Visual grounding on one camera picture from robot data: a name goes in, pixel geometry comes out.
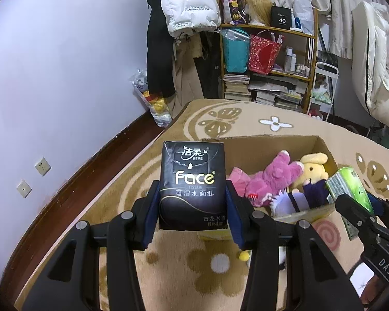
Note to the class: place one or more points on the white puffer jacket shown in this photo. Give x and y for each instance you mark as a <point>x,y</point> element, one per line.
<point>188,6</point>

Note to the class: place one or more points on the pink plastic packet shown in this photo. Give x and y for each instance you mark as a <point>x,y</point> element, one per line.
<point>240,179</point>

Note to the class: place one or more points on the yellow printed cardboard box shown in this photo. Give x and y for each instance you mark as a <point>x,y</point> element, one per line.
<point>278,145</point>

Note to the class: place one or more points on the black hanging garment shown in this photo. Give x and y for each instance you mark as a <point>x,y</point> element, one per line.
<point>212,68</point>

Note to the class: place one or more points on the red gift bag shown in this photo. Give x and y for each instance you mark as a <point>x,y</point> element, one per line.
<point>262,55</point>

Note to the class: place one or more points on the yellow plush doll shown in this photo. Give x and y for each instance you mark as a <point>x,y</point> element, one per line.
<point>311,171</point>

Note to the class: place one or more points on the white trolley cart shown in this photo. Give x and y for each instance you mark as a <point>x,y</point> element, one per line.
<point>324,90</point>

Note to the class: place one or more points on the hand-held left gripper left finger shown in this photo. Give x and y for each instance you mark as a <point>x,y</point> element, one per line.
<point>152,213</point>

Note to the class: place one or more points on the black box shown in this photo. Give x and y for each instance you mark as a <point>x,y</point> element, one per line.
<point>281,17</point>

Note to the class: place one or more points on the teal bag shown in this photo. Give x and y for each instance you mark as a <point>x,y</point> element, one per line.
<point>235,53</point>

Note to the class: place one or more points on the clear bag of toys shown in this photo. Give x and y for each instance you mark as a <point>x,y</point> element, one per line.
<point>155,107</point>

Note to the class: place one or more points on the green tissue pack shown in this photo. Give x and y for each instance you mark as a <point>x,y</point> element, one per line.
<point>347,181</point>

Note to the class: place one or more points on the black hanging coat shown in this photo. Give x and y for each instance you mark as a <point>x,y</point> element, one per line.
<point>158,55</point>

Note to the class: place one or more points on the pink bear plush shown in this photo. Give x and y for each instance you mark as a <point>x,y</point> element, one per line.
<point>272,178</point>

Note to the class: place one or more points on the wooden bookshelf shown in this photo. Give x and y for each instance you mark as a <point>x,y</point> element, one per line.
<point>298,37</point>

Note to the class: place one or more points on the wide stack of books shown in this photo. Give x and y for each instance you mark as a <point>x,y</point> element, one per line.
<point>278,95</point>

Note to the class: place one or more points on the white plastic bag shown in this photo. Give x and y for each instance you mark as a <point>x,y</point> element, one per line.
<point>303,11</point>

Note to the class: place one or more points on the yellow pompom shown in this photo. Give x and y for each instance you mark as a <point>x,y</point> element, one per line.
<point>244,256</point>

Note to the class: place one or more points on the pink and black packet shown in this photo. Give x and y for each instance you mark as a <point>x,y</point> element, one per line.
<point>231,5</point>

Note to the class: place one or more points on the beige hanging garment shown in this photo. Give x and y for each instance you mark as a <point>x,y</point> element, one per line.
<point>186,77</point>

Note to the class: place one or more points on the blonde wig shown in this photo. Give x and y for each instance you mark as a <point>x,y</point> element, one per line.
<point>259,8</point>

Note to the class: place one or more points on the black tissue pack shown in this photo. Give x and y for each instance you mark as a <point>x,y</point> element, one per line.
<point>193,184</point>

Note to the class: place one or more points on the group of cosmetic bottles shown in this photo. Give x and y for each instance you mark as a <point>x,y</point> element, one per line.
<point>291,61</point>

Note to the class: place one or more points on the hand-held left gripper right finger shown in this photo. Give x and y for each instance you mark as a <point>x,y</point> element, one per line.
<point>235,213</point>

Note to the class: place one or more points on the white-haired plush doll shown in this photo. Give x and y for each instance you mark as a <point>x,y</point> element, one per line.
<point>287,202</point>

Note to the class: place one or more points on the white patterned curtain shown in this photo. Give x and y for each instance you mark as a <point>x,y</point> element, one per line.
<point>340,13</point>

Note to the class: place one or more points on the small stack of books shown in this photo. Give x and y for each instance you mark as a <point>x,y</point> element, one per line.
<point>236,87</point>

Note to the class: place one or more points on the pink roll cake plush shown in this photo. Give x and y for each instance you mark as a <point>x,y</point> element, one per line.
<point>327,236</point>

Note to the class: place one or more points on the white wall socket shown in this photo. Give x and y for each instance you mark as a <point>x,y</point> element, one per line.
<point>42,167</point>
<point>24,189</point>

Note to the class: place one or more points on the white padded chair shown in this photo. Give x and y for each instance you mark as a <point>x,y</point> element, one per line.
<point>379,64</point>

